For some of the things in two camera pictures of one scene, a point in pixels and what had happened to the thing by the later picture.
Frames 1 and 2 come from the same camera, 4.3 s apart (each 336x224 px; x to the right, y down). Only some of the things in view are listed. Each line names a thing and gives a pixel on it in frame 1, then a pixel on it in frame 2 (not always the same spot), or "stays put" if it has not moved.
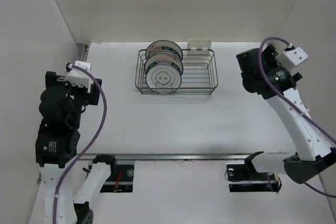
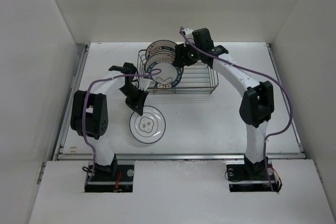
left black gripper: (91, 97) → (137, 104)
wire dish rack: (199, 75) stays put
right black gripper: (269, 54) → (180, 50)
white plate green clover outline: (163, 79) → (149, 127)
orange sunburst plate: (164, 43) stays put
